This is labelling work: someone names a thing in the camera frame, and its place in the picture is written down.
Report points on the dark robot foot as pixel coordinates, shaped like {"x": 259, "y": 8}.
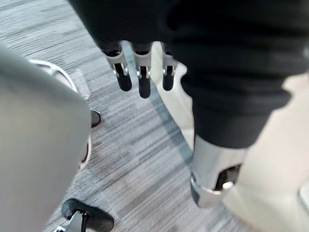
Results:
{"x": 94, "y": 216}
{"x": 95, "y": 119}

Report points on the dark robot left foot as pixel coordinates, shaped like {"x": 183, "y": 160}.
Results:
{"x": 94, "y": 216}

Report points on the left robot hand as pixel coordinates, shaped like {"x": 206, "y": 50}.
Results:
{"x": 217, "y": 60}

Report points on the pale grey cushion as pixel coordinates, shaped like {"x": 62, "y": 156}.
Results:
{"x": 304, "y": 198}

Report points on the dark robot right foot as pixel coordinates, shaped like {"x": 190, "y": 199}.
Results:
{"x": 95, "y": 119}

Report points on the silver robot right leg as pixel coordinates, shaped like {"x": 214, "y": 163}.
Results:
{"x": 65, "y": 77}

